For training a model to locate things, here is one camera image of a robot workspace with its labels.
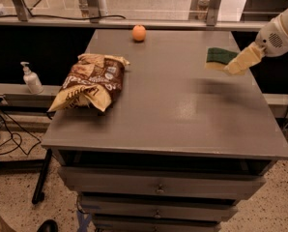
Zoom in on grey drawer cabinet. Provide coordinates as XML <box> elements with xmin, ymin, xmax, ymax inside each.
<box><xmin>43</xmin><ymin>29</ymin><xmax>288</xmax><ymax>232</ymax></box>

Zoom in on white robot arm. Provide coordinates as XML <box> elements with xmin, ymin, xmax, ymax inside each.
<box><xmin>224</xmin><ymin>9</ymin><xmax>288</xmax><ymax>75</ymax></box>

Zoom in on black floor cables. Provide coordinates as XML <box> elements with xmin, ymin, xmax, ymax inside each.
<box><xmin>0</xmin><ymin>94</ymin><xmax>43</xmax><ymax>157</ymax></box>

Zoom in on black cable on rail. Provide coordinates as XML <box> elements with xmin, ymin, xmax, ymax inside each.
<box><xmin>0</xmin><ymin>0</ymin><xmax>128</xmax><ymax>21</ymax></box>

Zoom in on white pump bottle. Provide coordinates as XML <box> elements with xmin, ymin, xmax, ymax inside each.
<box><xmin>20</xmin><ymin>62</ymin><xmax>43</xmax><ymax>94</ymax></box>

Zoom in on brown chip bag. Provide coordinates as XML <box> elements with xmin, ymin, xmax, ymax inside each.
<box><xmin>48</xmin><ymin>53</ymin><xmax>130</xmax><ymax>112</ymax></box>

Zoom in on black shoe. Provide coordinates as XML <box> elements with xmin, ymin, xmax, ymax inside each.
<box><xmin>37</xmin><ymin>219</ymin><xmax>58</xmax><ymax>232</ymax></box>

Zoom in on metal frame rail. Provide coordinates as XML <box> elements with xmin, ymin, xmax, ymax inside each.
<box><xmin>0</xmin><ymin>16</ymin><xmax>267</xmax><ymax>32</ymax></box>

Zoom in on black metal stand leg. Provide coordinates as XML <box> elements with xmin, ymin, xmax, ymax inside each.
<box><xmin>32</xmin><ymin>149</ymin><xmax>52</xmax><ymax>205</ymax></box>

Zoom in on orange fruit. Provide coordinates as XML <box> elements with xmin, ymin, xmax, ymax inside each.
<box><xmin>131</xmin><ymin>25</ymin><xmax>146</xmax><ymax>42</ymax></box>

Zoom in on green and yellow sponge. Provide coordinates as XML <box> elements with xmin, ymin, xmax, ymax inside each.
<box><xmin>205</xmin><ymin>47</ymin><xmax>238</xmax><ymax>71</ymax></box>

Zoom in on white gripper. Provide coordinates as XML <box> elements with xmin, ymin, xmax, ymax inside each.
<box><xmin>224</xmin><ymin>14</ymin><xmax>288</xmax><ymax>75</ymax></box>

